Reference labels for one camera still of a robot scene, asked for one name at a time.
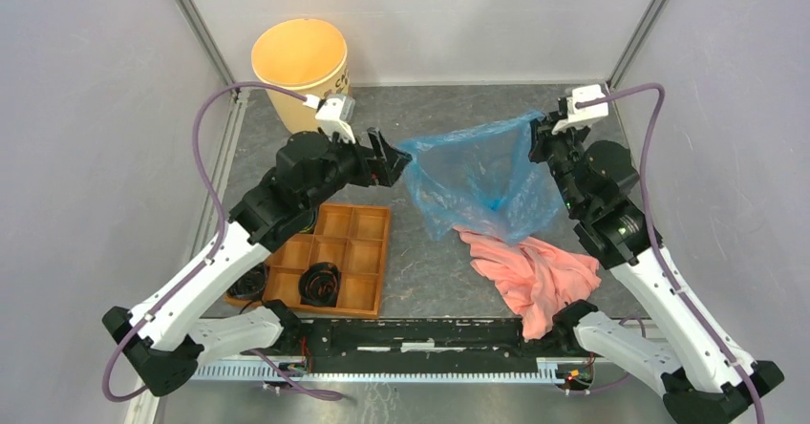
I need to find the black coiled roll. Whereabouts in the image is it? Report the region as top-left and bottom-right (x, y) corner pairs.
(225, 263), (269, 302)
(298, 262), (341, 307)

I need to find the black coiled roll bottom left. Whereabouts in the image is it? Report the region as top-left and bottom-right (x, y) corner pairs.
(225, 263), (269, 302)

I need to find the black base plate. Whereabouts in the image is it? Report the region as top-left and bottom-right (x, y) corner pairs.
(261, 318), (589, 374)

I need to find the pink cloth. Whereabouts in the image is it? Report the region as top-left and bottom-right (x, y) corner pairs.
(455, 227), (602, 341)

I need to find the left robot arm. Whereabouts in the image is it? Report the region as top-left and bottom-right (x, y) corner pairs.
(102, 128), (412, 402)

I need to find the black coiled roll bottom centre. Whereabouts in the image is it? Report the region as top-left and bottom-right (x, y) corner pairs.
(298, 262), (341, 307)

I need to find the aluminium frame rail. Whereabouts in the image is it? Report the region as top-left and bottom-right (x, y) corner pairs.
(145, 318), (717, 363)

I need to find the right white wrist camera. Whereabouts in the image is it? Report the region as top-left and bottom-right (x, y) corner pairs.
(552, 84), (609, 135)

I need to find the wooden compartment tray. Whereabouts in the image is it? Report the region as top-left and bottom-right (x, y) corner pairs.
(253, 203), (391, 318)

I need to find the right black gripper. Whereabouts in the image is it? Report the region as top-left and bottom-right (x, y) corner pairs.
(527, 110), (590, 215)

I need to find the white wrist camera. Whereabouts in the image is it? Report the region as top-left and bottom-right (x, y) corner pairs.
(552, 84), (609, 135)
(303, 94), (356, 144)

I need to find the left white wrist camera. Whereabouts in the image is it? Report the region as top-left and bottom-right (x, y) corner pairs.
(303, 94), (356, 144)

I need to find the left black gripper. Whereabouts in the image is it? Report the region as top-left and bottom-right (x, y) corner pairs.
(302, 126), (411, 213)

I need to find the slotted cable duct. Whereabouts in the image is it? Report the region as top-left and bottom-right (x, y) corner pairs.
(189, 361), (561, 385)

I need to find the blue plastic trash bag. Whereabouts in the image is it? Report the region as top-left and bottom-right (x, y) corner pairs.
(396, 111), (564, 244)

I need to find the yellow plastic trash bin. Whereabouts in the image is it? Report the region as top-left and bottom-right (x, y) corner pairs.
(251, 18), (351, 98)

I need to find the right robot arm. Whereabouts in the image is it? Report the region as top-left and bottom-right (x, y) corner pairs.
(528, 115), (784, 423)

